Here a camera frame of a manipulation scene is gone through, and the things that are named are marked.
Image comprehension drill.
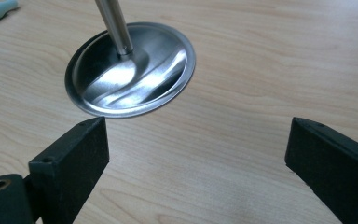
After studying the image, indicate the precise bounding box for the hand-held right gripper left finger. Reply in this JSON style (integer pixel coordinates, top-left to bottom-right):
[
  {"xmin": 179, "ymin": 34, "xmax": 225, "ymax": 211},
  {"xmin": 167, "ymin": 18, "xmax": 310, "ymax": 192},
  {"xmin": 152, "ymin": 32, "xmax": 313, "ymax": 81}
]
[{"xmin": 23, "ymin": 117, "xmax": 110, "ymax": 224}]

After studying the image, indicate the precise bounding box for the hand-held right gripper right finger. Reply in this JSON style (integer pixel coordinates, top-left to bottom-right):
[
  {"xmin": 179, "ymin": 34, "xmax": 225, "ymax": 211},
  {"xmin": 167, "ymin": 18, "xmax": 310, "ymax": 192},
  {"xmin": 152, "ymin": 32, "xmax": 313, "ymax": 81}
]
[{"xmin": 284, "ymin": 117, "xmax": 358, "ymax": 224}]

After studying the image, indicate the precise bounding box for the round steel stand base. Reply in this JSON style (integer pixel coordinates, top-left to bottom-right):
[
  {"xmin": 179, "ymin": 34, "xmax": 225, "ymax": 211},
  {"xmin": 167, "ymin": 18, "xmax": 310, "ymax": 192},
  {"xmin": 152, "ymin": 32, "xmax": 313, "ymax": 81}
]
[{"xmin": 64, "ymin": 0, "xmax": 197, "ymax": 119}]

